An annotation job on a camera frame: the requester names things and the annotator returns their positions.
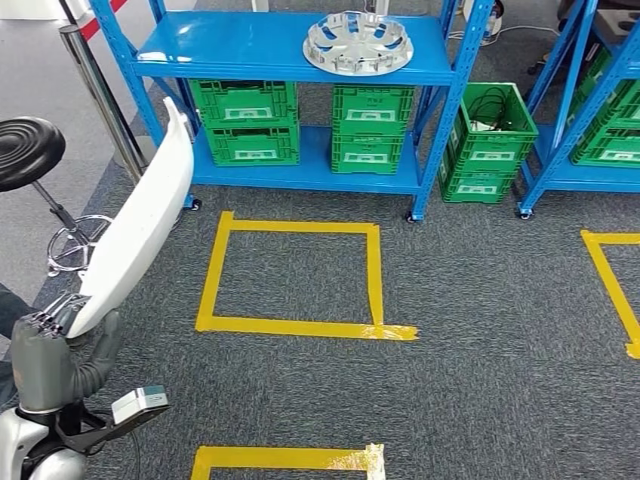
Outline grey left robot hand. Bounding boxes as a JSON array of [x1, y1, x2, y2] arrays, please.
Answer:
[[10, 291, 124, 415]]

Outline white curved plastic part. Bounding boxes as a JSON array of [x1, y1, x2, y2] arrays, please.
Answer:
[[66, 97, 195, 340]]

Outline blue metal shelf rack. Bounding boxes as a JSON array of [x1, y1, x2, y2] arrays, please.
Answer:
[[87, 0, 496, 223], [517, 0, 640, 221]]

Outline black stool with chrome base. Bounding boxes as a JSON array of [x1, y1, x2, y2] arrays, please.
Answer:
[[0, 117, 115, 280]]

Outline chrome belt stanchion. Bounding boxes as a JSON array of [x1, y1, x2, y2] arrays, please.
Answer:
[[59, 25, 150, 188]]

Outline yellow floor tape square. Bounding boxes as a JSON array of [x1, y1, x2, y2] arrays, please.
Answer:
[[580, 228, 640, 361], [195, 210, 420, 344]]

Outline red barrier belt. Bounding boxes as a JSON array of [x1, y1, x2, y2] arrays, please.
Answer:
[[79, 0, 128, 42]]

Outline grey wheel hubcap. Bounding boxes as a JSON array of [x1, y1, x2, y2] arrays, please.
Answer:
[[302, 9, 415, 77]]

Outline open green plastic crate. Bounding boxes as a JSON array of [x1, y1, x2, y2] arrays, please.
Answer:
[[450, 82, 540, 177]]

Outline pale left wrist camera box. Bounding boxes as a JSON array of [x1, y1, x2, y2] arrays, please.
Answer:
[[110, 386, 170, 427]]

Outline black cable bundle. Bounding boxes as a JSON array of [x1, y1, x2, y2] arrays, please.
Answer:
[[467, 89, 511, 130]]

